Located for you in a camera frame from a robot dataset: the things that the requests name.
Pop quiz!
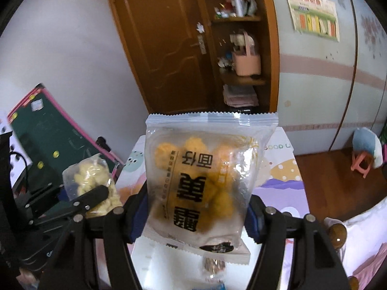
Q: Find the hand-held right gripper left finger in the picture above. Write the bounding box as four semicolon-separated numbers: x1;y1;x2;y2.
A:
39;184;150;290

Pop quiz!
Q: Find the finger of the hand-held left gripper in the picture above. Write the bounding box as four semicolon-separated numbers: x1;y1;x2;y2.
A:
36;185;110;225
14;184;65;209

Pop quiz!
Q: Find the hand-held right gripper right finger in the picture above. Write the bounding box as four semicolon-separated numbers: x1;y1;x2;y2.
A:
243;193;360;290

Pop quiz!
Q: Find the clear pale snack packet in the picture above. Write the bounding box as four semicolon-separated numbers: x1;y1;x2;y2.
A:
62;153;121;218

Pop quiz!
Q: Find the translucent yellow ball snack packet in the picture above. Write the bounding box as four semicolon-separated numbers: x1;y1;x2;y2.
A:
142;111;279;265

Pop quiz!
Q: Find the small clear wrapped snack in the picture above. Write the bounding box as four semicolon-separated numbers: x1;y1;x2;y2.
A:
201;255;226;280

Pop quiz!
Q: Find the brown round object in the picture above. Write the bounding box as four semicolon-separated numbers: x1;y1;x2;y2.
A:
325;217;348;250

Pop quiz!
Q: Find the pink stool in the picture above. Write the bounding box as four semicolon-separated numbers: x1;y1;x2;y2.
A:
351;151;374;179

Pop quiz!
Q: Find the stack of folded towels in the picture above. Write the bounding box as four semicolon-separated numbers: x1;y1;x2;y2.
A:
223;85;259;108

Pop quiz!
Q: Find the pink cloth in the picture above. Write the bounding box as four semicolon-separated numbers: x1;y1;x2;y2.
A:
354;242;387;290

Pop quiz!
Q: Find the blue and white cushion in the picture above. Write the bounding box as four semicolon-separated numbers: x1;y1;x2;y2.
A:
352;127;384;168

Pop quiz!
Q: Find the pale floral wardrobe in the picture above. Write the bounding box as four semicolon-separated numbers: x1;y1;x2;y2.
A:
268;0;387;156

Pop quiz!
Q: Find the pink basket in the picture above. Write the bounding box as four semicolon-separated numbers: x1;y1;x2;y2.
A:
231;32;262;77

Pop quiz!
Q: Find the brown wooden door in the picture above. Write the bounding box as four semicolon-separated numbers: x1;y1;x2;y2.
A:
104;0;212;114

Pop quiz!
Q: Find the brown wooden shelf cabinet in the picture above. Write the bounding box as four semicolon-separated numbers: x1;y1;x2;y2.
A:
193;0;280;114

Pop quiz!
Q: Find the green chalkboard with pink frame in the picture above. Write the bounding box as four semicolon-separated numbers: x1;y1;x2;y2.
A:
7;83;124;188

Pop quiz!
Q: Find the wall poster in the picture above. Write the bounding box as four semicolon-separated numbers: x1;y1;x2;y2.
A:
283;0;341;41

